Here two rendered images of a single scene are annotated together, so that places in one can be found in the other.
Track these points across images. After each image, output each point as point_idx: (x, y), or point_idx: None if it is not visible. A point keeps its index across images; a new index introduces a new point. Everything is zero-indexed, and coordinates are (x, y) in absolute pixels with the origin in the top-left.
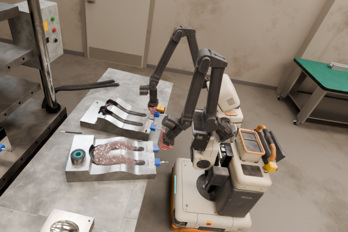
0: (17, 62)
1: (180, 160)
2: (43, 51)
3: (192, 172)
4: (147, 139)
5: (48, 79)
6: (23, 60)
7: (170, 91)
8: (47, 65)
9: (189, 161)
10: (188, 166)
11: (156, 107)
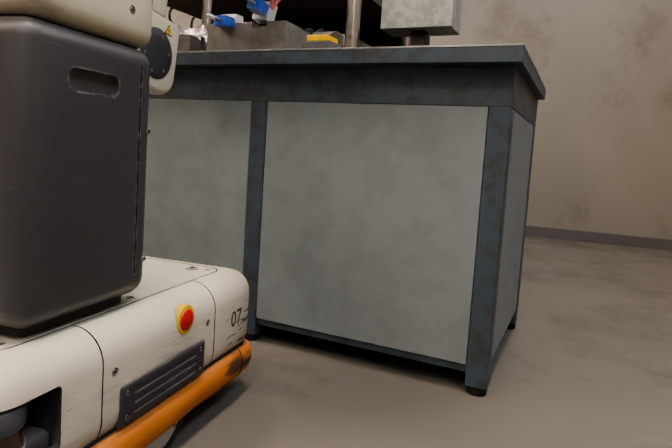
0: None
1: (222, 267)
2: None
3: (142, 271)
4: (207, 46)
5: (346, 20)
6: None
7: (445, 45)
8: None
9: (199, 276)
10: (179, 270)
11: None
